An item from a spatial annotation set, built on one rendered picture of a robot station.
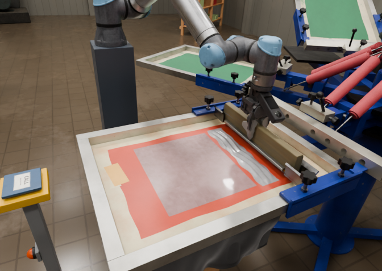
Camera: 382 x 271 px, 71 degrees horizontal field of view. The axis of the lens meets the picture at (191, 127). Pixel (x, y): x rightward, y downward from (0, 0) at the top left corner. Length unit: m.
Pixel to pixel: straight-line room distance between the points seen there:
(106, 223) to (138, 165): 0.28
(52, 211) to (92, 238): 0.41
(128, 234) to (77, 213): 1.43
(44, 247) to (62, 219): 1.03
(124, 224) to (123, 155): 0.30
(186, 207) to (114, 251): 0.23
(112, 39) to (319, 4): 1.66
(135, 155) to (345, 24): 1.87
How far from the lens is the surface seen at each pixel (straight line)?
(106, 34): 1.36
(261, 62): 0.90
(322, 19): 2.35
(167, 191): 0.83
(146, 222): 0.76
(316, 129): 1.12
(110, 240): 0.70
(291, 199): 0.80
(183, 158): 0.96
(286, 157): 0.91
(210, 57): 0.83
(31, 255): 1.16
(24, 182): 0.95
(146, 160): 0.95
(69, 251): 1.97
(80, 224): 2.08
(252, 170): 0.94
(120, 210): 0.80
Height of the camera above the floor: 1.54
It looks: 31 degrees down
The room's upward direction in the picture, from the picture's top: 3 degrees clockwise
